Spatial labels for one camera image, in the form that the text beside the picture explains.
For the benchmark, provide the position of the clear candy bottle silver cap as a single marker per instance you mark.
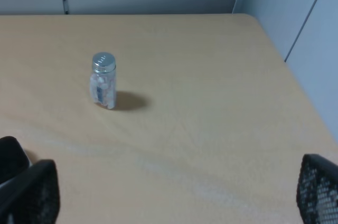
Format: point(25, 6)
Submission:
point(102, 83)

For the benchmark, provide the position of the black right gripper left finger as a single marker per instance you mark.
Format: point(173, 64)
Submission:
point(29, 192)

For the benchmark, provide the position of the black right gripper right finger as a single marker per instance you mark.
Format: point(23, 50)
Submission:
point(316, 196)

